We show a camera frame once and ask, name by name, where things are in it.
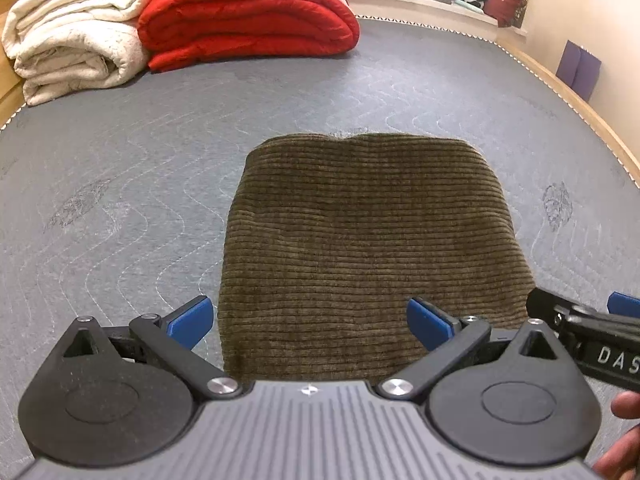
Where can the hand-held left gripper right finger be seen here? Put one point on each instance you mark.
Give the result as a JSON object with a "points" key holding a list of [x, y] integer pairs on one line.
{"points": [[430, 322]]}

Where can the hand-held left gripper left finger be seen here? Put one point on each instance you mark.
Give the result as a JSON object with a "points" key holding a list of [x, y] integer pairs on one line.
{"points": [[187, 322]]}

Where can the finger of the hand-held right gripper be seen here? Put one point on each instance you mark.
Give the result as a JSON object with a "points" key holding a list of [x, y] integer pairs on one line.
{"points": [[547, 307], [625, 305]]}

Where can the person's right hand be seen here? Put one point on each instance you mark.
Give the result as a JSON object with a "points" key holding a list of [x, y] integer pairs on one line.
{"points": [[627, 405]]}

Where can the grey quilted mattress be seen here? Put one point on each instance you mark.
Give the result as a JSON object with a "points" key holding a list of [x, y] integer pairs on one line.
{"points": [[125, 170]]}

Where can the purple paper sheet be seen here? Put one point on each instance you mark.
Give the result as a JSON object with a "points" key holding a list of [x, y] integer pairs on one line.
{"points": [[580, 70]]}

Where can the cream folded blanket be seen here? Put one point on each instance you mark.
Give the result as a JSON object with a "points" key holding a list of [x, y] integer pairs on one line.
{"points": [[75, 40]]}

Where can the red folded quilt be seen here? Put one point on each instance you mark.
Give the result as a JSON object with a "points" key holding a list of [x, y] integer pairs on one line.
{"points": [[250, 20]]}

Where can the white window sill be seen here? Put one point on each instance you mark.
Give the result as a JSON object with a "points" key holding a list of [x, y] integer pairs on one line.
{"points": [[425, 7]]}

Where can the wooden bed frame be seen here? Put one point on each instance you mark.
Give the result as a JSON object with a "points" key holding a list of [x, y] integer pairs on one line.
{"points": [[590, 105]]}

